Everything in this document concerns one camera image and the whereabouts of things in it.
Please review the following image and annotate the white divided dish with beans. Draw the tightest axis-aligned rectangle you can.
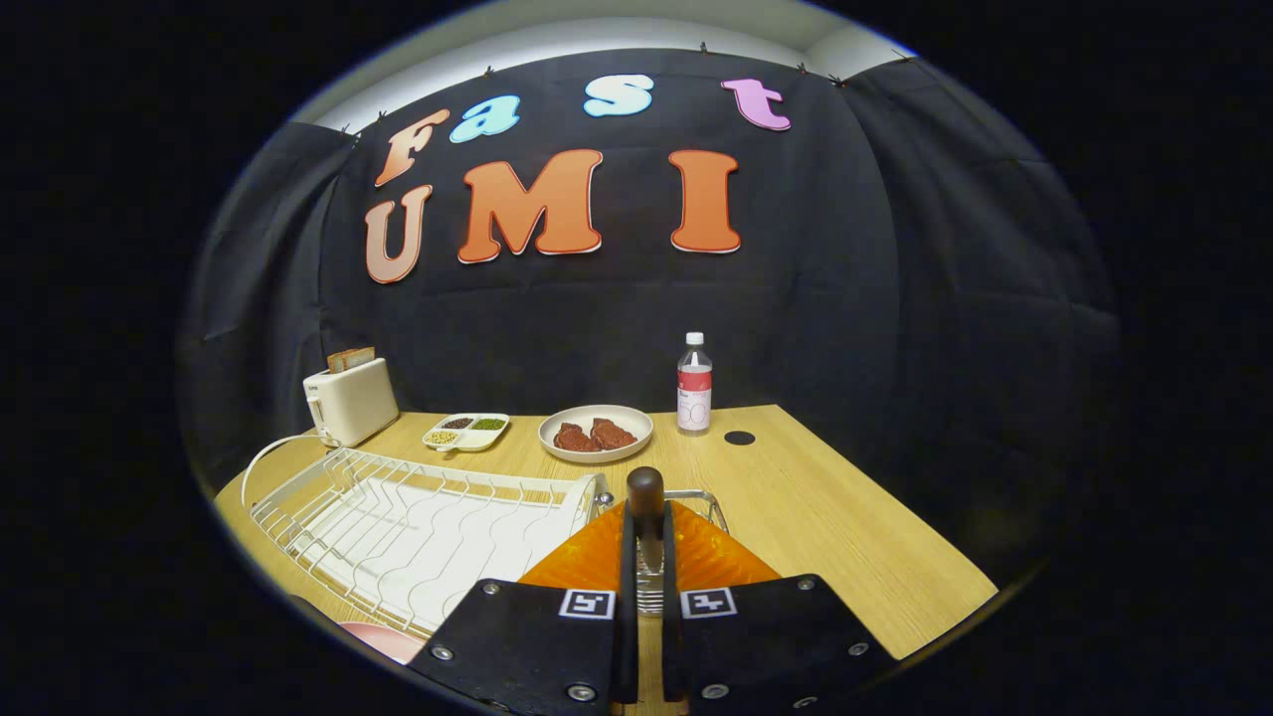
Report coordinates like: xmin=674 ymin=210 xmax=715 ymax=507
xmin=423 ymin=413 xmax=511 ymax=454

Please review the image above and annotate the white wire dish rack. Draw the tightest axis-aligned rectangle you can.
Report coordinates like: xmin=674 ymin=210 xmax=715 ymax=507
xmin=242 ymin=433 xmax=610 ymax=637

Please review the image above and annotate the clear bottle with red label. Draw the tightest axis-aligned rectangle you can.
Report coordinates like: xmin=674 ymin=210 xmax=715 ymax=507
xmin=677 ymin=332 xmax=714 ymax=437

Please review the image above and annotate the pink plate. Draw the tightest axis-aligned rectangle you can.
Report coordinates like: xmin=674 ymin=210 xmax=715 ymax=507
xmin=338 ymin=622 xmax=427 ymax=665

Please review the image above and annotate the metal wire basket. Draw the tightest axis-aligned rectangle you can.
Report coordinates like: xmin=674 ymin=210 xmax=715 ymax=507
xmin=597 ymin=487 xmax=729 ymax=616

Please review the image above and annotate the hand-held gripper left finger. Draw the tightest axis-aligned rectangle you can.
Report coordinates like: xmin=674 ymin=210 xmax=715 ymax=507
xmin=410 ymin=500 xmax=639 ymax=716

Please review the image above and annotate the black backdrop cloth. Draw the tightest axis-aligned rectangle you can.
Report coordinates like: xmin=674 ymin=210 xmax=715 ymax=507
xmin=179 ymin=48 xmax=1120 ymax=558

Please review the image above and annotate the metal spoon with brown handle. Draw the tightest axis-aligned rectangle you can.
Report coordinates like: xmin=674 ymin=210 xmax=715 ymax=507
xmin=627 ymin=465 xmax=665 ymax=588

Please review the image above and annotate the white toaster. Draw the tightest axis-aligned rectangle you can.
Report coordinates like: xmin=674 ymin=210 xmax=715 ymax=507
xmin=303 ymin=358 xmax=400 ymax=448

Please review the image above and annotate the white round plate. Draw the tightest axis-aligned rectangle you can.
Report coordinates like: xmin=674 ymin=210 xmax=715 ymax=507
xmin=538 ymin=405 xmax=654 ymax=464

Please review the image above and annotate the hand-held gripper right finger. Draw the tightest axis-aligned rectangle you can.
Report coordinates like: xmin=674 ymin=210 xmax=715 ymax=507
xmin=661 ymin=500 xmax=901 ymax=716

